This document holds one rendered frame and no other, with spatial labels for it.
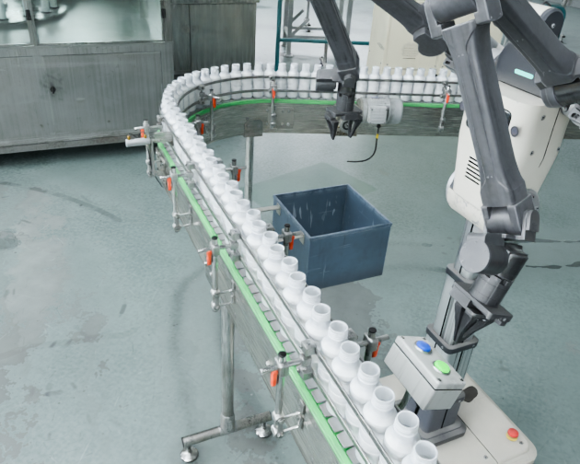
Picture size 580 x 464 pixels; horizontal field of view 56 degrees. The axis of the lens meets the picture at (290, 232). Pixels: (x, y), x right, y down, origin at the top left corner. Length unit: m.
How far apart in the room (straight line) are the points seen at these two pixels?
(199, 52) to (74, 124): 2.42
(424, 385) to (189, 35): 5.68
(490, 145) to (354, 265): 1.02
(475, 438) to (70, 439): 1.54
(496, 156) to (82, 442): 1.94
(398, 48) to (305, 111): 2.54
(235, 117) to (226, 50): 3.83
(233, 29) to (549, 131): 5.39
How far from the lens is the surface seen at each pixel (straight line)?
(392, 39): 5.28
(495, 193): 1.00
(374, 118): 2.78
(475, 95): 0.96
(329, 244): 1.80
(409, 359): 1.13
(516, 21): 1.08
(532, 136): 1.44
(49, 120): 4.47
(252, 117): 2.85
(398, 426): 0.95
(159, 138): 2.15
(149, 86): 4.47
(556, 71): 1.19
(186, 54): 6.49
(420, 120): 3.04
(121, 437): 2.42
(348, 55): 1.62
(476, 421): 2.25
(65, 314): 3.03
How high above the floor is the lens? 1.87
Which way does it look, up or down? 31 degrees down
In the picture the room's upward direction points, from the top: 4 degrees clockwise
